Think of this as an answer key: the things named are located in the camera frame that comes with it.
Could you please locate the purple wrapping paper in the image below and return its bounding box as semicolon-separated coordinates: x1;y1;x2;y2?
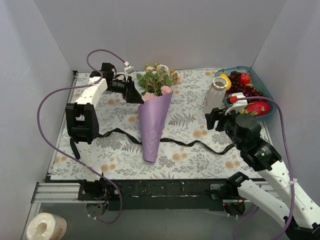
138;90;173;163

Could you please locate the pink rose flower bunch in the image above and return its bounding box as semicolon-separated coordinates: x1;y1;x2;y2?
136;62;182;102

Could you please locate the black printed ribbon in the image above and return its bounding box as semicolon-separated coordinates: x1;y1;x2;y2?
69;128;235;160

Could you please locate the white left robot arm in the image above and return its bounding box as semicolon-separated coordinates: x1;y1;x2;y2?
65;61;144;183

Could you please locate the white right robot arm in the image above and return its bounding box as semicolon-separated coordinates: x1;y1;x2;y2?
205;108;320;240

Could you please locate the white ribbed ceramic vase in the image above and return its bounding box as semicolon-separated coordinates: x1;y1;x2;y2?
203;76;227;114

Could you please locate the pink dragon fruit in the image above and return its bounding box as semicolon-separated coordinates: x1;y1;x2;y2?
241;101;271;117

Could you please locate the yellow pepper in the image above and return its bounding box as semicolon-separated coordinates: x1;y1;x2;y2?
219;73;232;91

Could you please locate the dark purple grape bunch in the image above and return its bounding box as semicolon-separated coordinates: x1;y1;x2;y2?
225;71;265;97

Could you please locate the floral patterned table mat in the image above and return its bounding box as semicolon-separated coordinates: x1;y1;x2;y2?
49;69;280;181

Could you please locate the red apple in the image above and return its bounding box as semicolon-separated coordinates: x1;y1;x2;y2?
239;72;251;86

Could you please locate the teal plastic fruit tray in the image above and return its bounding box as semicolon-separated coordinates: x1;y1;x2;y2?
214;66;277;122

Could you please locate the white toilet paper roll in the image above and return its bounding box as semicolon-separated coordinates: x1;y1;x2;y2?
26;212;67;240

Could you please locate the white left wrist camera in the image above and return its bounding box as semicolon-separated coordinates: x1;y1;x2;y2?
123;61;136;80

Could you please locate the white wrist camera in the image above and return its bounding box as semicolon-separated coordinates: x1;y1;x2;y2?
123;61;136;80
225;92;248;115

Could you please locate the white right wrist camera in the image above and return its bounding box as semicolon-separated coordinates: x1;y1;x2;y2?
225;92;248;115

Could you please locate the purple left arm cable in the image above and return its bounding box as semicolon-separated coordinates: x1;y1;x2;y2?
36;49;129;224

